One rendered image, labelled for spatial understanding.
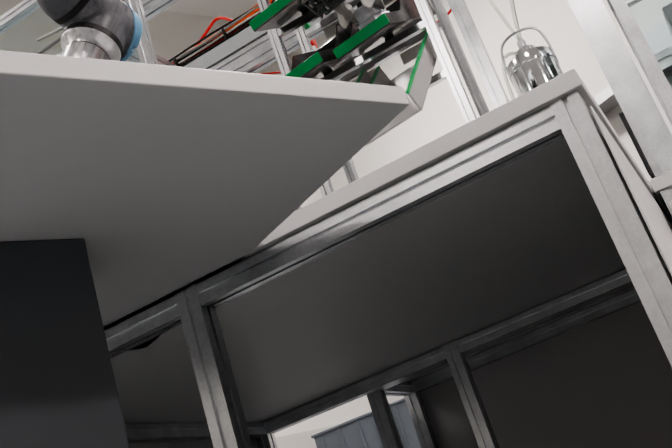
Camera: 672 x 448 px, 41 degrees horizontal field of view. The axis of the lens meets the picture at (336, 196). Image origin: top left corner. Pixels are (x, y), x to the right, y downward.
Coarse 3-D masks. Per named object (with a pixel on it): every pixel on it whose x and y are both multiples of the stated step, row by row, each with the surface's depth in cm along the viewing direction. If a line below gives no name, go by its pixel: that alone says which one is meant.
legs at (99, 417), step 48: (48, 240) 121; (0, 288) 114; (48, 288) 118; (0, 336) 111; (48, 336) 115; (96, 336) 118; (0, 384) 108; (48, 384) 112; (96, 384) 115; (0, 432) 106; (48, 432) 109; (96, 432) 112
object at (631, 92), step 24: (576, 0) 275; (600, 0) 271; (600, 24) 269; (600, 48) 268; (624, 48) 264; (624, 72) 263; (624, 96) 262; (648, 96) 258; (648, 120) 256; (648, 144) 256
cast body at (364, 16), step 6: (360, 6) 171; (372, 6) 170; (354, 12) 172; (360, 12) 171; (366, 12) 170; (372, 12) 170; (378, 12) 170; (384, 12) 172; (360, 18) 172; (366, 18) 171; (372, 18) 169; (360, 24) 172; (366, 24) 170
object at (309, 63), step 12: (336, 24) 186; (348, 24) 190; (336, 36) 183; (348, 36) 187; (324, 48) 202; (300, 60) 194; (312, 60) 173; (324, 60) 173; (336, 60) 179; (348, 60) 189; (300, 72) 175; (312, 72) 176; (324, 72) 186
